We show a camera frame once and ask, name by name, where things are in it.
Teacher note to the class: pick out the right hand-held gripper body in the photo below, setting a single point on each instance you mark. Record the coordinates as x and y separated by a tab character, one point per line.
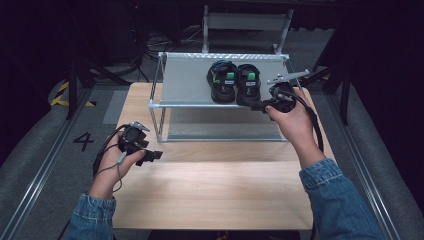
283	98

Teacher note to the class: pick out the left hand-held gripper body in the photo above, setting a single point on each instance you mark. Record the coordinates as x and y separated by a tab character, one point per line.
133	138

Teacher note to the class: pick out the grey metal shoe rack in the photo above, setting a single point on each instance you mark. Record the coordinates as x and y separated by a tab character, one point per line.
186	83

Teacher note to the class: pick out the person's right hand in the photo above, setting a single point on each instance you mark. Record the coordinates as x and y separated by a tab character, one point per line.
296	126

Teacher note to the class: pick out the person's left hand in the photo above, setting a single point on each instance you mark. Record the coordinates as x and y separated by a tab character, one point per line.
108	173

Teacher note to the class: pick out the black tripod stand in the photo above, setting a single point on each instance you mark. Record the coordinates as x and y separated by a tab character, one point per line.
72	86
345	90

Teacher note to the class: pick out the metal floor rail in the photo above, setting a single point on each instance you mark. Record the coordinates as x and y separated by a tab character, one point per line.
336	106
40	173

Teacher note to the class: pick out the grey metal frame stand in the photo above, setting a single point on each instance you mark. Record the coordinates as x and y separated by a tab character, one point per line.
246	21

